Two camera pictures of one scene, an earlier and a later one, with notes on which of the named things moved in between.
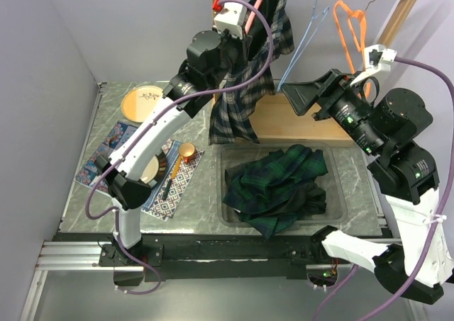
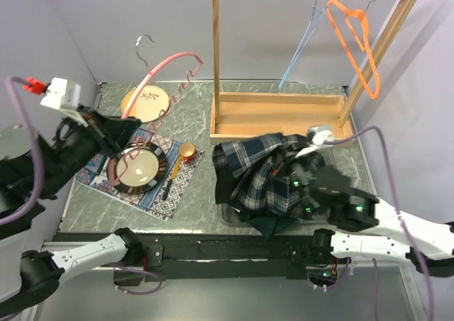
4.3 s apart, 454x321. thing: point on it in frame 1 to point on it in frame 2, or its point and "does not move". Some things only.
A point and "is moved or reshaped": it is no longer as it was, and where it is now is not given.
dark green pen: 167,189 does not move
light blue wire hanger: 316,20 does not move
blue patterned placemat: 181,161 does not move
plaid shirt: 232,115 to 255,173
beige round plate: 138,101 does not move
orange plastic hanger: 350,14 is moved or reshaped
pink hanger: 252,15 to 198,61
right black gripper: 302,96 to 306,156
